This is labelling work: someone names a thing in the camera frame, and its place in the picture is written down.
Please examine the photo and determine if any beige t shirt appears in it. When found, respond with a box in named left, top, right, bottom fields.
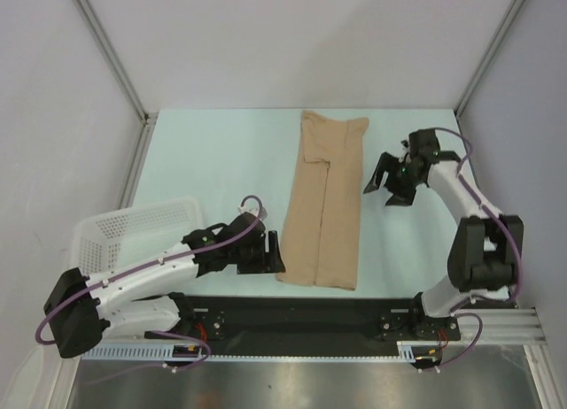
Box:
left=276, top=111, right=369, bottom=290

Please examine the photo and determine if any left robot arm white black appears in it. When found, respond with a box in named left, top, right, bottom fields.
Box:
left=43, top=213, right=285, bottom=359

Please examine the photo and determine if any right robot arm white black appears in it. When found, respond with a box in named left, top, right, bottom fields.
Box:
left=364, top=127, right=524, bottom=339

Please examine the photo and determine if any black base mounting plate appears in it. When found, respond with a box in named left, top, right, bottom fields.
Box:
left=187, top=296, right=461, bottom=343

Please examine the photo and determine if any white perforated plastic basket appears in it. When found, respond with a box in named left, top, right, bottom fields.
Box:
left=69, top=197, right=204, bottom=274

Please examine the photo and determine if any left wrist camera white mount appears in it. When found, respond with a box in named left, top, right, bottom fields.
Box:
left=238, top=205, right=268, bottom=222

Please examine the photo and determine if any slotted cable duct rail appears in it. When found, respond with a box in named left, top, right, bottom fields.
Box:
left=81, top=340, right=439, bottom=365

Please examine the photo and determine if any aluminium front rail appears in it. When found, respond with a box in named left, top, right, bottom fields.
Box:
left=61, top=305, right=548, bottom=343

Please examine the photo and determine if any right aluminium frame post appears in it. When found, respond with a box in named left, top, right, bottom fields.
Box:
left=454, top=0, right=528, bottom=121

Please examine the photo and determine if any aluminium frame post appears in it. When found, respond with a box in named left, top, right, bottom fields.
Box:
left=454, top=0, right=528, bottom=121
left=66, top=0, right=159, bottom=125

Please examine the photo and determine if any left aluminium frame post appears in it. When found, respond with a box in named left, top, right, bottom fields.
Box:
left=66, top=0, right=159, bottom=125

